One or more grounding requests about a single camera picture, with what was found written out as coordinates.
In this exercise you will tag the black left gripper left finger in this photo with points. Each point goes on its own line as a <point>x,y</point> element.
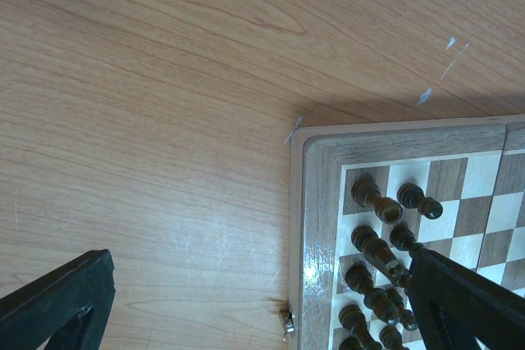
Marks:
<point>68,308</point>

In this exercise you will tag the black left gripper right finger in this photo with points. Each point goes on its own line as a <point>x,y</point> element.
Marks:
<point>456,308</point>

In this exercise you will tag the dark chess bishop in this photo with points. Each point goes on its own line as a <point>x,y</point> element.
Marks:
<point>359,279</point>

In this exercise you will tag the dark chess queen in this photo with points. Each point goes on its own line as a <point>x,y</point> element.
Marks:
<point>353,320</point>

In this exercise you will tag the dark chess king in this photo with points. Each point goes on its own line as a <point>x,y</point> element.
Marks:
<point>350,343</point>

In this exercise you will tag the dark chess knight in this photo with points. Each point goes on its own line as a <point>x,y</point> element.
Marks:
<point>374,249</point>

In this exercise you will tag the wooden chess board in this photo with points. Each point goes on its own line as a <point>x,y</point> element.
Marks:
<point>474,167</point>

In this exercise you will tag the dark chess rook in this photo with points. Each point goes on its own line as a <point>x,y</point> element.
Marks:
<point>366,193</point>

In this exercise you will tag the metal board clasp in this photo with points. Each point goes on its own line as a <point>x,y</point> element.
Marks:
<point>286,316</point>

